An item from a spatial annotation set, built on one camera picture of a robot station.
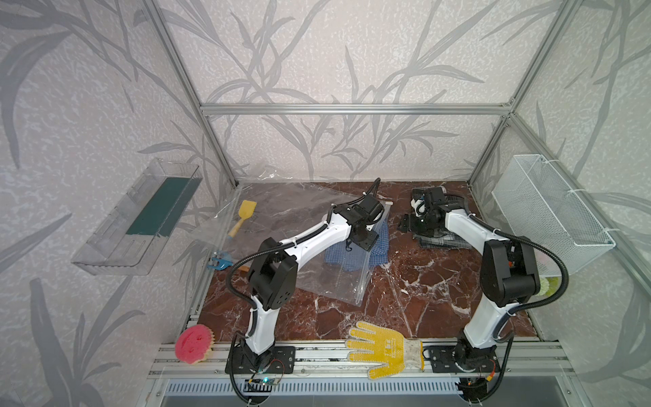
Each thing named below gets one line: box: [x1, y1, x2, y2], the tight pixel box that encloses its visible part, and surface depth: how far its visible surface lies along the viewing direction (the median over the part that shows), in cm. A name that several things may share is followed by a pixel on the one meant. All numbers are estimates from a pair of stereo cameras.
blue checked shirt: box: [323, 219, 390, 273], surface depth 95 cm
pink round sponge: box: [174, 323, 216, 365], surface depth 76 cm
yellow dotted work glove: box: [345, 321, 425, 380], surface depth 77 cm
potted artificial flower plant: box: [538, 276, 561, 297], surface depth 75 cm
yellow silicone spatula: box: [228, 200, 257, 238], surface depth 110 cm
